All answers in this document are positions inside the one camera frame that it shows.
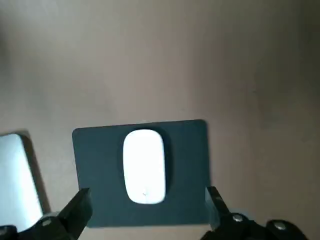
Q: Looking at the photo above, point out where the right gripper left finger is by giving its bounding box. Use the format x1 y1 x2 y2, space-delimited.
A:
0 187 94 240

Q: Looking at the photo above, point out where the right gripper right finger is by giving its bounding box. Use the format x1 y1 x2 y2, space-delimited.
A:
199 186 309 240

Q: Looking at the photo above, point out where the silver laptop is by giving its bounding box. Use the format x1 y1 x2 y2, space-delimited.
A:
0 129 52 232

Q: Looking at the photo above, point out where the white computer mouse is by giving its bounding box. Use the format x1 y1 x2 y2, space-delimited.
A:
122 128 166 205

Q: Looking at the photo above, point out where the black mouse pad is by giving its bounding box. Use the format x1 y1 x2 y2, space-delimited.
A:
71 119 213 229

